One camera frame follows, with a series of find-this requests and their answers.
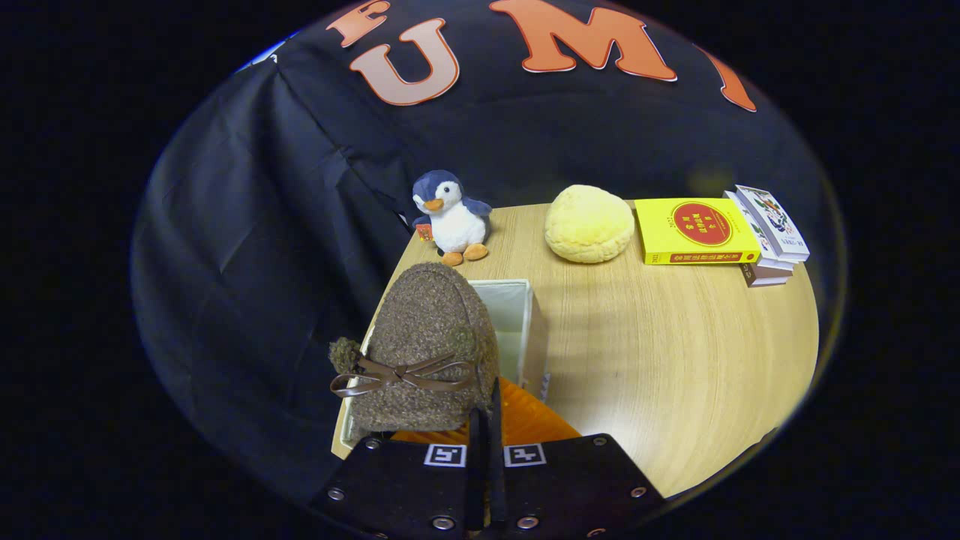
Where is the yellow bread shaped cushion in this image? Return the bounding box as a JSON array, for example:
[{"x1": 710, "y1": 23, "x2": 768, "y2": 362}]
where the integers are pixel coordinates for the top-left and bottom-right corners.
[{"x1": 544, "y1": 184, "x2": 637, "y2": 266}]

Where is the brown cover book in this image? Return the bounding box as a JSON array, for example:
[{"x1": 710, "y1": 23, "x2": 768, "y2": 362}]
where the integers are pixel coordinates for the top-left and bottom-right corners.
[{"x1": 740, "y1": 262, "x2": 794, "y2": 289}]

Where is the penguin plush toy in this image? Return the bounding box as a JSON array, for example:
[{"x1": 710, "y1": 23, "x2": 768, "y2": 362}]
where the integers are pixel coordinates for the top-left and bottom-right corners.
[{"x1": 410, "y1": 169, "x2": 494, "y2": 268}]

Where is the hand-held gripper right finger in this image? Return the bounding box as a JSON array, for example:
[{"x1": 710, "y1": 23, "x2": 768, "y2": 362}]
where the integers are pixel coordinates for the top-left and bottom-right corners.
[{"x1": 487, "y1": 376, "x2": 668, "y2": 540}]

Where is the brown fuzzy shoe with bow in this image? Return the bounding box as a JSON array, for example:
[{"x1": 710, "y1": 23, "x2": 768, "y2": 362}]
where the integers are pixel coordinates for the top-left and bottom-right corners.
[{"x1": 328, "y1": 262, "x2": 503, "y2": 435}]

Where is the beige fabric storage box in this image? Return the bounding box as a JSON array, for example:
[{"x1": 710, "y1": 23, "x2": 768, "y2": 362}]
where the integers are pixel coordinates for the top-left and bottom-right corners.
[{"x1": 331, "y1": 278, "x2": 551, "y2": 461}]

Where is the white paperback book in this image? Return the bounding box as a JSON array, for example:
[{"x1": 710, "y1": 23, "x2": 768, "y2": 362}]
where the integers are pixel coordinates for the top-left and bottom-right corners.
[{"x1": 721, "y1": 190, "x2": 797, "y2": 273}]

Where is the yellow book with red circle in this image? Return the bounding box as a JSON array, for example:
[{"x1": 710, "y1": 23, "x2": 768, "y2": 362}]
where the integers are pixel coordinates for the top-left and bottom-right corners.
[{"x1": 634, "y1": 196, "x2": 762, "y2": 266}]

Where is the white illustrated book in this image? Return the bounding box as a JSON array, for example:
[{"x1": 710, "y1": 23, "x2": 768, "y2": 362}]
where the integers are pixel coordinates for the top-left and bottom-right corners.
[{"x1": 734, "y1": 184, "x2": 812, "y2": 264}]

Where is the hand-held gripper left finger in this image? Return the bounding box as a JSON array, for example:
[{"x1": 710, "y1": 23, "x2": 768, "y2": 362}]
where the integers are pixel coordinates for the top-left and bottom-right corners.
[{"x1": 310, "y1": 407, "x2": 486, "y2": 540}]

